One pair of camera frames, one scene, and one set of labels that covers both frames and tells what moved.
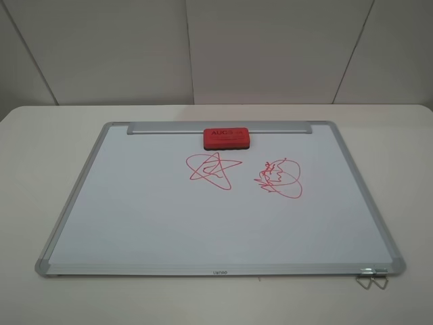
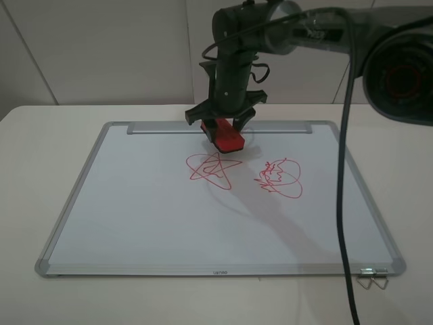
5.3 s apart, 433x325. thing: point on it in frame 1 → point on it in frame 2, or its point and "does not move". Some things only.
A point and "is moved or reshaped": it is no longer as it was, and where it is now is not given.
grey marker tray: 198,128 does not move
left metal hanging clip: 367,271 does not move
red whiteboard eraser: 226,139 is moved or reshaped
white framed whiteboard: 161,205 does not move
